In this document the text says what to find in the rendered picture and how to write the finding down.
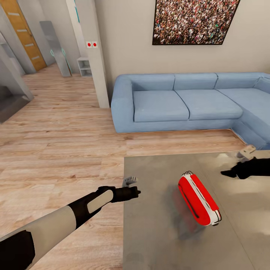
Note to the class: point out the radio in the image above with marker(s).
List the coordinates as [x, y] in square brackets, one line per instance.
[199, 201]

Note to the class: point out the coffee table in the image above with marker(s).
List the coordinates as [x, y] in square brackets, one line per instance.
[161, 233]

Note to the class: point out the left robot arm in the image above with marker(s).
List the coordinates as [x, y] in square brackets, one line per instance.
[24, 247]

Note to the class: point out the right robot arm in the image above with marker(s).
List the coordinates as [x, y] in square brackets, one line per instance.
[249, 165]

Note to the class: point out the sofa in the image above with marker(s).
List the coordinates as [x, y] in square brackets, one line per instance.
[174, 102]

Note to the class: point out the stairs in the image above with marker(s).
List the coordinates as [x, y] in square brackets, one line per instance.
[10, 103]

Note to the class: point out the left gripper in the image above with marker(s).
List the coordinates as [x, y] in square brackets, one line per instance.
[130, 193]

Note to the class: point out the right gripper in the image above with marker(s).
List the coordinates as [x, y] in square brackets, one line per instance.
[246, 169]

